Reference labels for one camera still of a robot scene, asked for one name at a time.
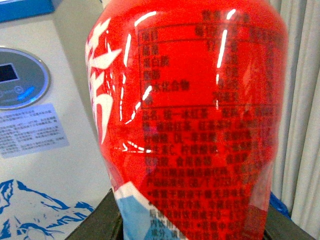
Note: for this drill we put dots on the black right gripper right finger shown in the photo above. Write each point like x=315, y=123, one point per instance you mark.
x=278, y=227

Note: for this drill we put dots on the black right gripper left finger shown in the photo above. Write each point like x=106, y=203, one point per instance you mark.
x=104, y=223

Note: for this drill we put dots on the red iced tea bottle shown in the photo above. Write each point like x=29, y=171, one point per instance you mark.
x=186, y=96

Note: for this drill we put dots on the white blue chest freezer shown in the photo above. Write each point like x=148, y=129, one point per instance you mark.
x=52, y=176

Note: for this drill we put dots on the grey instruction sticker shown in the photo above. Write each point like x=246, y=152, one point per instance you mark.
x=31, y=130

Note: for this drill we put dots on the grey oval control panel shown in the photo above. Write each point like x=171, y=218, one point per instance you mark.
x=24, y=79

